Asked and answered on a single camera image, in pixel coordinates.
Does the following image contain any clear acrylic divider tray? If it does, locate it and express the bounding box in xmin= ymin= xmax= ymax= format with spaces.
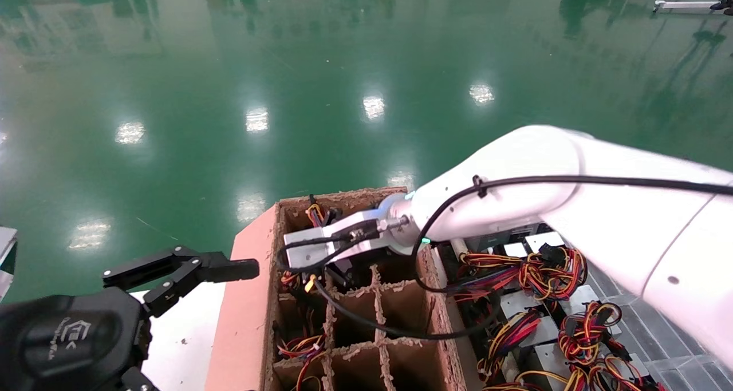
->
xmin=584 ymin=265 xmax=733 ymax=391

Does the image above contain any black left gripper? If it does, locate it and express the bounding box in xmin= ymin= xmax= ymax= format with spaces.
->
xmin=0 ymin=246 xmax=260 ymax=391

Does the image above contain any wire bundle in tray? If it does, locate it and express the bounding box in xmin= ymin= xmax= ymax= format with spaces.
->
xmin=305 ymin=195 xmax=340 ymax=230

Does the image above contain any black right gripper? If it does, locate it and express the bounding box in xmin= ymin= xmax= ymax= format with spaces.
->
xmin=329 ymin=258 xmax=374 ymax=291

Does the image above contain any cardboard box with dividers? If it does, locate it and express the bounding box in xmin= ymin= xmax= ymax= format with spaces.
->
xmin=203 ymin=186 xmax=467 ymax=391

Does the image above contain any grey power supply with cables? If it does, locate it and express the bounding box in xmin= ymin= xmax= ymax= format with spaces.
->
xmin=447 ymin=241 xmax=530 ymax=301
xmin=274 ymin=291 xmax=327 ymax=362
xmin=518 ymin=231 xmax=589 ymax=302
xmin=567 ymin=354 xmax=668 ymax=391
xmin=291 ymin=360 xmax=322 ymax=391
xmin=476 ymin=291 xmax=553 ymax=383
xmin=484 ymin=342 xmax=579 ymax=391
xmin=558 ymin=285 xmax=630 ymax=368
xmin=279 ymin=268 xmax=321 ymax=293

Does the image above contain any white equipment base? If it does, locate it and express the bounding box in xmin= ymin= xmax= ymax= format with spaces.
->
xmin=653 ymin=0 xmax=733 ymax=17

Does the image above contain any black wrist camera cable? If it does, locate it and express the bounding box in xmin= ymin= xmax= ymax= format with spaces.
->
xmin=277 ymin=175 xmax=733 ymax=341

